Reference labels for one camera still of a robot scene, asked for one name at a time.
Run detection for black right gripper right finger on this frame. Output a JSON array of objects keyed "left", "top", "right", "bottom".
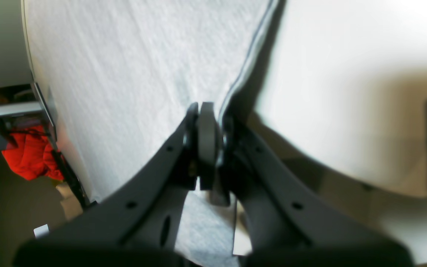
[{"left": 198, "top": 102, "right": 413, "bottom": 267}]

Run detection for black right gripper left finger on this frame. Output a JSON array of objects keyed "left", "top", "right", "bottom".
[{"left": 13, "top": 103, "right": 198, "bottom": 267}]

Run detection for grey T-shirt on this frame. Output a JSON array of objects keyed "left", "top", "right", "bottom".
[{"left": 23, "top": 0, "right": 284, "bottom": 267}]

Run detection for red cloth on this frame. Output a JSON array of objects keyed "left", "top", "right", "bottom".
[{"left": 2, "top": 125, "right": 64, "bottom": 181}]

